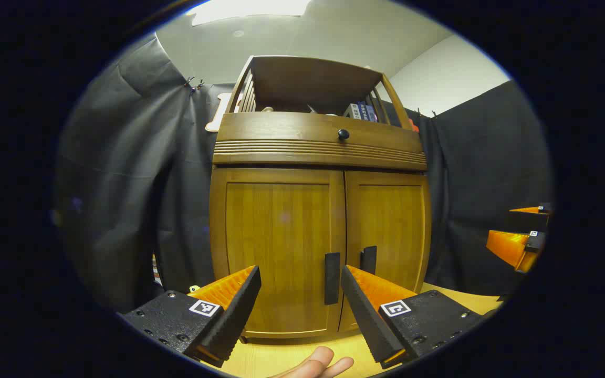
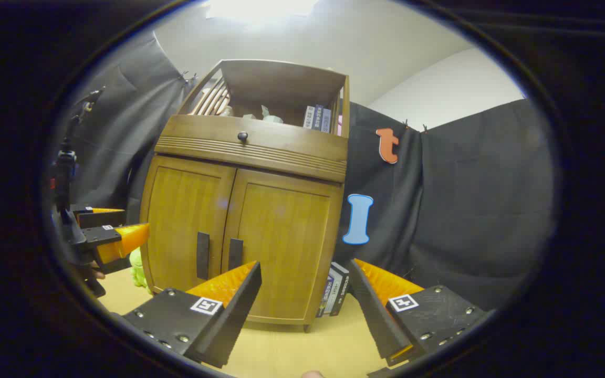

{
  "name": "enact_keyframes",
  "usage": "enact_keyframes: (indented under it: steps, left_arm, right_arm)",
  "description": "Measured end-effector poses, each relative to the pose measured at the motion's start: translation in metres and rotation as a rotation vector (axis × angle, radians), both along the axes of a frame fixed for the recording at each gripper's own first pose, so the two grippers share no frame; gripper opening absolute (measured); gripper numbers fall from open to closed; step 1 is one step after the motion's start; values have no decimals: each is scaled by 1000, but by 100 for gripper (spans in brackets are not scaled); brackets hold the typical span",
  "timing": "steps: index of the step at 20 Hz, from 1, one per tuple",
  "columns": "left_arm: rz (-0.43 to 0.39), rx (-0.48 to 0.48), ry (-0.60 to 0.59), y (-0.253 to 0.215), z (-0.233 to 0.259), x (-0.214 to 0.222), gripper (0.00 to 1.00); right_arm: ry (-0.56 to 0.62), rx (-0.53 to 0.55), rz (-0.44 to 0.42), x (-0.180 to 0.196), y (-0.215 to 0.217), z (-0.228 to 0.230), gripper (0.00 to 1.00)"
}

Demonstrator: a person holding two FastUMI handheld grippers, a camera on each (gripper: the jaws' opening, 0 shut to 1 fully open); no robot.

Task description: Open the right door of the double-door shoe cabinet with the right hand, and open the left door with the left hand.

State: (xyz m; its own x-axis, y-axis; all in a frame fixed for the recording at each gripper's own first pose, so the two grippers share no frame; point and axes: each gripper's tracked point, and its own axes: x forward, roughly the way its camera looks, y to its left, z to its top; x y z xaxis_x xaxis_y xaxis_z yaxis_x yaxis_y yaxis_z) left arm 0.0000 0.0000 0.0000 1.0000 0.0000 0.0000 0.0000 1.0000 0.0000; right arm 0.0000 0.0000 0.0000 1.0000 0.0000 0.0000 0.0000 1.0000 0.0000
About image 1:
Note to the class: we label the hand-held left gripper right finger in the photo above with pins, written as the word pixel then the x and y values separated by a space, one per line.
pixel 365 320

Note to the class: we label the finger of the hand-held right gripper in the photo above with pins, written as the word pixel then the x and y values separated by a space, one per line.
pixel 507 247
pixel 531 210

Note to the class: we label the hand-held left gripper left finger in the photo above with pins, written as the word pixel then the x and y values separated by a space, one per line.
pixel 239 315

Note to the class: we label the wooden shoe cabinet door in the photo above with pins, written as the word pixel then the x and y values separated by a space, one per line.
pixel 392 226
pixel 276 236

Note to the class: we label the wooden double-door shoe cabinet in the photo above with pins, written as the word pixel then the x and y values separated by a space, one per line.
pixel 318 152

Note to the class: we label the wooden cabinet drawer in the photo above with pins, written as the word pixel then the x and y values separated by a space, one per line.
pixel 281 131

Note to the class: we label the black backdrop cloth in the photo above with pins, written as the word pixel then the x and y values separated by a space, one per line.
pixel 124 184

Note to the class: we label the black drawer knob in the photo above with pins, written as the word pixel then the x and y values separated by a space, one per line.
pixel 343 134

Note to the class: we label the blue book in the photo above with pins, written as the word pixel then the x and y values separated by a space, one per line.
pixel 368 112

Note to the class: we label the white book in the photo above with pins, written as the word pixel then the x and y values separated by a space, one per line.
pixel 353 111

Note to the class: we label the pale ornament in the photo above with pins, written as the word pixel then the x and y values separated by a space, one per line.
pixel 311 108

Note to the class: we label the ceiling light panel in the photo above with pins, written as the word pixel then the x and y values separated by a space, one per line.
pixel 250 9

